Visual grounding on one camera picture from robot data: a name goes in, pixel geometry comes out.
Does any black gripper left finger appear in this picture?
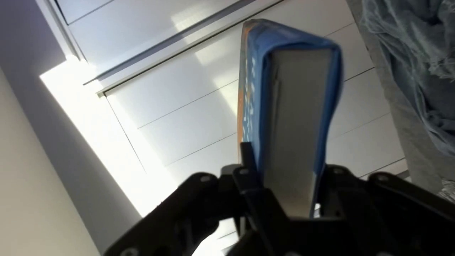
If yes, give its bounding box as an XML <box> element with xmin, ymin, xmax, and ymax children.
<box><xmin>225</xmin><ymin>143</ymin><xmax>285</xmax><ymax>256</ymax></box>

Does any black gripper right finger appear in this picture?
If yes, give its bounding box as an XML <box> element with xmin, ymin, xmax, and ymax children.
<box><xmin>312</xmin><ymin>166</ymin><xmax>380</xmax><ymax>256</ymax></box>

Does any blue paperback book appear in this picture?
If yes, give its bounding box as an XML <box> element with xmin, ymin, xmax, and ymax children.
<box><xmin>238</xmin><ymin>19</ymin><xmax>345</xmax><ymax>218</ymax></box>

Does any grey sofa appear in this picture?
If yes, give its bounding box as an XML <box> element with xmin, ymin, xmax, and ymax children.
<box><xmin>347</xmin><ymin>0</ymin><xmax>455</xmax><ymax>200</ymax></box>

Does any blue throw blanket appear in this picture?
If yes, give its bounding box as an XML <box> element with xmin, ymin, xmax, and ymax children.
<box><xmin>363</xmin><ymin>0</ymin><xmax>455</xmax><ymax>157</ymax></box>

